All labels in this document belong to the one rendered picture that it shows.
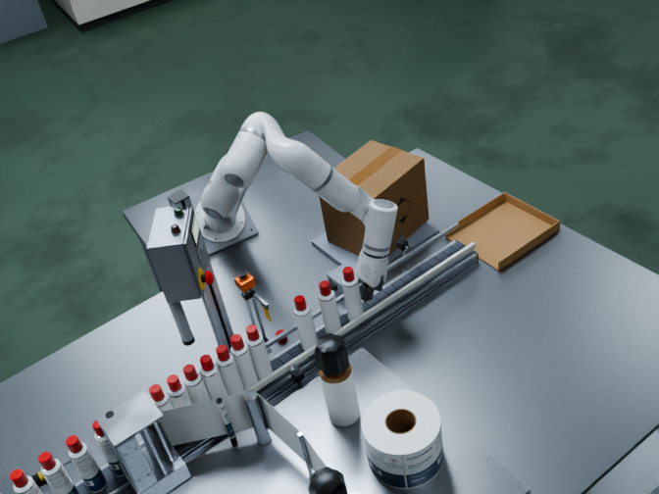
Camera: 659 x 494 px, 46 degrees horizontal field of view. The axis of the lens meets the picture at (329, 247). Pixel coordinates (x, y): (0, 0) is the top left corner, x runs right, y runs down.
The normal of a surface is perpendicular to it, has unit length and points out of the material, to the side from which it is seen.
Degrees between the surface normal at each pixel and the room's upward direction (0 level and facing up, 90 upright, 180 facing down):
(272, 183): 0
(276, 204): 0
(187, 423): 90
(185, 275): 90
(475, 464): 0
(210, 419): 90
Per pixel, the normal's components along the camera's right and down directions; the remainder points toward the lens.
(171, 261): 0.04, 0.63
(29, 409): -0.15, -0.77
